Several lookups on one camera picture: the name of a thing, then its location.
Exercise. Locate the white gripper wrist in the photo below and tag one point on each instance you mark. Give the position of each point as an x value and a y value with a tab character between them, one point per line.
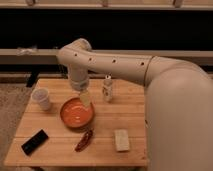
79	81

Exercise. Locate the black eraser block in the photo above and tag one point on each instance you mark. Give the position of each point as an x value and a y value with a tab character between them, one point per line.
34	142

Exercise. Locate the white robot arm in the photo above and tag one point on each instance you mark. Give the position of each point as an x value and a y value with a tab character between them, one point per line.
178	102

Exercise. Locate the orange bowl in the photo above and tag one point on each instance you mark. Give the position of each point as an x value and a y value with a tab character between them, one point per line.
75	115

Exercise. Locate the small white bottle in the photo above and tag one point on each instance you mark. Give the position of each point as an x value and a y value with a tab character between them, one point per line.
107	88

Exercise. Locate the red chili pepper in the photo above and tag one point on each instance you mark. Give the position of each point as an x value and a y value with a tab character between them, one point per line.
85	140

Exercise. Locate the white plastic cup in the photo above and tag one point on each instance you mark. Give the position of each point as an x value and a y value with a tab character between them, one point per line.
41	97

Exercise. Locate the beige sponge block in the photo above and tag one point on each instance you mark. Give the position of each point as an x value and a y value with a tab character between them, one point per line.
121	140

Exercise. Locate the black table leg stand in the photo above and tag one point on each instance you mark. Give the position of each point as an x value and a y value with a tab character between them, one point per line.
32	79

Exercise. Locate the wooden rail beam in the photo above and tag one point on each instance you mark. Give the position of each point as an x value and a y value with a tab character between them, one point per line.
48	56

